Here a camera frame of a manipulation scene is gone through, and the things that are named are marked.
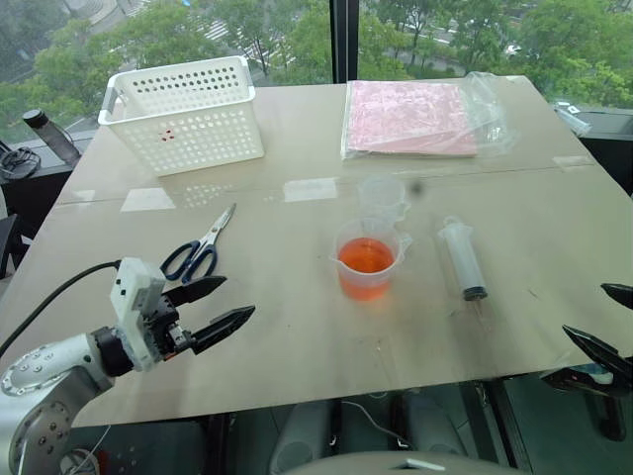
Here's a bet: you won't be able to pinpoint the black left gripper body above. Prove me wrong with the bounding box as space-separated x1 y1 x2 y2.
142 294 195 362

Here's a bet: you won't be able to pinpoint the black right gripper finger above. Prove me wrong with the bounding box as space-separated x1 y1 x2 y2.
561 324 633 393
599 282 633 311

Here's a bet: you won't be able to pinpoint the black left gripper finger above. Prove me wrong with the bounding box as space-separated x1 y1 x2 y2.
190 305 257 356
162 275 229 308

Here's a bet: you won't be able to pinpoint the beaker with orange liquid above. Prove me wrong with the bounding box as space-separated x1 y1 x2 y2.
329 217 414 303

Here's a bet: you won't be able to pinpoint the large clear plastic syringe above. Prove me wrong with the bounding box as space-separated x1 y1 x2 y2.
436 215 492 326

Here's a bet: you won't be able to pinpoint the clear plastic beaker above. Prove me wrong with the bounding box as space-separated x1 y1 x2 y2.
356 174 413 225

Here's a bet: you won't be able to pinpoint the black water bottle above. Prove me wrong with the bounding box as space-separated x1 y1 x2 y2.
21 109 82 165

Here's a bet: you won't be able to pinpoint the grey rounded shape under table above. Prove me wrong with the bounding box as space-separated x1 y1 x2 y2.
395 389 467 459
268 399 343 475

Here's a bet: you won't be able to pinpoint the white perforated plastic basket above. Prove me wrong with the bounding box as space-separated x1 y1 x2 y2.
97 55 265 178

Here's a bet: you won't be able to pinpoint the black side table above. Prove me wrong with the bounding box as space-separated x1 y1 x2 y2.
0 129 98 227

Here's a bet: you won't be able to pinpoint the crumpled clear plastic bag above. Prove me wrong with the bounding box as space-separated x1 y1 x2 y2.
463 70 519 160

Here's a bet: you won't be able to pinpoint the pink sheets in plastic wrap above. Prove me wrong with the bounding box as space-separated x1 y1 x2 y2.
340 79 481 161

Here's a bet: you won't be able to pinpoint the blue handled scissors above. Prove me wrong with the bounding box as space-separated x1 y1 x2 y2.
159 202 238 285

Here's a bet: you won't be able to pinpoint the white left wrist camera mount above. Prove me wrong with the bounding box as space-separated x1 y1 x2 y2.
108 256 167 373

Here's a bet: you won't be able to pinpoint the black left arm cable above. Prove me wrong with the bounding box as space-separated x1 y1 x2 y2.
0 260 123 358

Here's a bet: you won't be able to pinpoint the black table leg frame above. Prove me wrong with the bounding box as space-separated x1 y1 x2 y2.
458 378 533 472

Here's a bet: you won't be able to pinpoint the thin white cable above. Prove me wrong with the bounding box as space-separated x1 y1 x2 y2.
339 399 413 449

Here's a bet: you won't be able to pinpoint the tangled black cables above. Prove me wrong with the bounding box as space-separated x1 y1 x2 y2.
0 142 43 177

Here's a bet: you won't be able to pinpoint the black window frame post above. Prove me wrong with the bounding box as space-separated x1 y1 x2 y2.
329 0 362 86

